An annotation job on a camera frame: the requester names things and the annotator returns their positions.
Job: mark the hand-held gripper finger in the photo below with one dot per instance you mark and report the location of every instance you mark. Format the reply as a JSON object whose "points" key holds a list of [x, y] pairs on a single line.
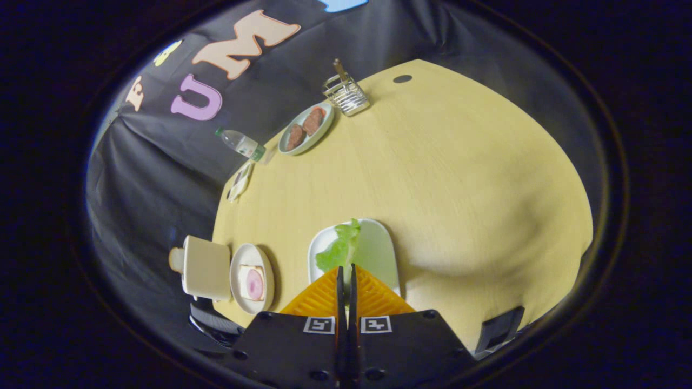
{"points": [[352, 302], [340, 302]]}

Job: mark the green lettuce leaf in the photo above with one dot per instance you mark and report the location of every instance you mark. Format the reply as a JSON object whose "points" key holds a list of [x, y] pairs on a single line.
{"points": [[338, 248]]}

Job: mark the white square plate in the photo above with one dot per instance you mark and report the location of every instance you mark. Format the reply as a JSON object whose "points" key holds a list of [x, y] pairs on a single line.
{"points": [[378, 254]]}

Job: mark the pink ham slice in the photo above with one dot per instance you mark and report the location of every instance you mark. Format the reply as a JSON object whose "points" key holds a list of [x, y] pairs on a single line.
{"points": [[255, 284]]}

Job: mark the bread slice with crust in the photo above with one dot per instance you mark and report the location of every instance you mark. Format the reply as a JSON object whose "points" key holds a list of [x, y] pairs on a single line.
{"points": [[242, 281]]}

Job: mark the white round plate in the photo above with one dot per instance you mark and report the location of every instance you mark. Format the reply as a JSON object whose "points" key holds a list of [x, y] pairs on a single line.
{"points": [[251, 253]]}

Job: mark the white toaster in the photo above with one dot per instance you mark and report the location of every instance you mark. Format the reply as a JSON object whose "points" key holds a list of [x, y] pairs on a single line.
{"points": [[205, 267]]}

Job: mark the white divided snack tray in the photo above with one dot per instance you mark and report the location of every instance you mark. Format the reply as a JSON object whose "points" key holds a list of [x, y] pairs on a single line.
{"points": [[239, 183]]}

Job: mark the brown meat piece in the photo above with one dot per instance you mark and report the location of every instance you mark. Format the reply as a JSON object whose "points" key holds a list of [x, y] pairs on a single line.
{"points": [[313, 121], [295, 138]]}

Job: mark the pale green round plate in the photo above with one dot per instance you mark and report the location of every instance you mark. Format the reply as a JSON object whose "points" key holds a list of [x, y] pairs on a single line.
{"points": [[328, 121]]}

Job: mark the clear plastic water bottle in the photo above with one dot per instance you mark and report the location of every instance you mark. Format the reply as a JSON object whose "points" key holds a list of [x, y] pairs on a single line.
{"points": [[243, 143]]}

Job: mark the wooden chopstick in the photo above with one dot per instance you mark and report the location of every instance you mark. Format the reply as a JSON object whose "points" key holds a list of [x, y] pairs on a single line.
{"points": [[339, 69]]}

